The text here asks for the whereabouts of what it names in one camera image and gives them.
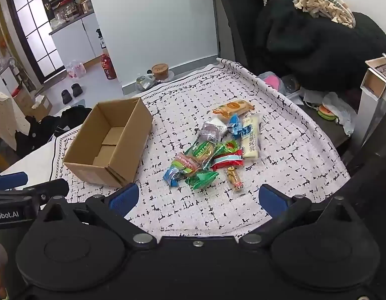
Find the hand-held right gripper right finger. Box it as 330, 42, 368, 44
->
240, 184, 357, 249

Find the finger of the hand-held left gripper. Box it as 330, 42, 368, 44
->
0, 172, 29, 191
22, 179, 70, 205

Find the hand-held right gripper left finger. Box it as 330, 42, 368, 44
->
40, 183, 157, 251

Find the small orange candy packet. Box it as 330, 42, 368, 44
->
226, 166, 245, 194

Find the blue white snack packet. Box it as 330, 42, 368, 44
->
162, 166, 189, 188

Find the red white snack packet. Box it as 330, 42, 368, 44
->
210, 151, 245, 172

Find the long white snack packet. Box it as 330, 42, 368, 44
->
241, 114, 262, 159

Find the green red snack packet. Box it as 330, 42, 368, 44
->
216, 140, 242, 155

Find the pink striped snack packet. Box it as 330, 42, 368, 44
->
172, 152, 201, 174

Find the plain green snack packet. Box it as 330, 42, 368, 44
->
185, 169, 220, 191

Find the small blue snack packet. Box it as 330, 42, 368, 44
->
227, 114, 243, 136

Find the green yellow snack packet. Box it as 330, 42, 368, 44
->
184, 140, 220, 166

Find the orange snack packet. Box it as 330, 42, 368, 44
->
212, 99, 255, 118

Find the white bed sheet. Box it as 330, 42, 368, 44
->
0, 125, 87, 179

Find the black garment with white buttons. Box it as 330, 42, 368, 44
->
15, 115, 60, 158

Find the cream dotted cloth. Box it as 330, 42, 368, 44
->
0, 91, 28, 151

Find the black trousers pile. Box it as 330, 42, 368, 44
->
54, 105, 93, 138

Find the cardboard box with tissue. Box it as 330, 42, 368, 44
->
30, 94, 53, 122

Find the tall cardboard box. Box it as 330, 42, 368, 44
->
13, 86, 34, 108

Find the burger shaped toy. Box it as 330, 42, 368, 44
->
318, 104, 339, 126

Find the white black-patterned blanket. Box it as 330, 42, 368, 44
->
49, 58, 351, 240

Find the white plastic bag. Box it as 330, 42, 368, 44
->
322, 92, 357, 136

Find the clear plastic rubbish bag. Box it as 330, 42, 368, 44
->
135, 72, 157, 92

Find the pink plush item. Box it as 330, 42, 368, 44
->
263, 72, 282, 91

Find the shrink-wrapped water bottle pack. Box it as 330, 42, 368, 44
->
65, 60, 86, 79

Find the red oil bottle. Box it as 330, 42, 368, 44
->
101, 53, 117, 80

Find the brown round tub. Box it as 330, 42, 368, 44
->
152, 63, 170, 80

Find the white side table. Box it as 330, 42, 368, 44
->
357, 54, 386, 151

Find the dark framed glass door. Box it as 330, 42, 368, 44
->
8, 0, 67, 83

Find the white kitchen cabinet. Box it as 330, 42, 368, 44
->
35, 0, 107, 66

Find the black fleece pile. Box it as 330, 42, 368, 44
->
255, 0, 386, 93

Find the beige frayed cloth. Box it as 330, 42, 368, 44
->
293, 0, 357, 29

